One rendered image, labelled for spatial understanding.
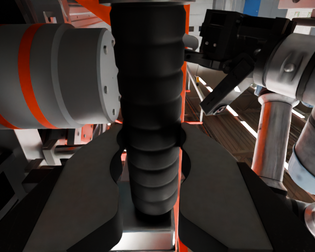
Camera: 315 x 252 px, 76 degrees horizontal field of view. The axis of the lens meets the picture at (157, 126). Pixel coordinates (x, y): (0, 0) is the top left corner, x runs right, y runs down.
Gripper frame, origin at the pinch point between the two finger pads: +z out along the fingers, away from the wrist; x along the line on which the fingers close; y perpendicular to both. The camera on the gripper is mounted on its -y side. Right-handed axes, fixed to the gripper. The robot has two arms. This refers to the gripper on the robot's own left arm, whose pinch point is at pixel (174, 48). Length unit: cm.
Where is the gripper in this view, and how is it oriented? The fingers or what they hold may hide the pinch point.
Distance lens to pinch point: 44.2
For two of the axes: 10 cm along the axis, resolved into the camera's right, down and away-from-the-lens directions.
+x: -7.7, 1.7, -6.2
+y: 1.6, -8.8, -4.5
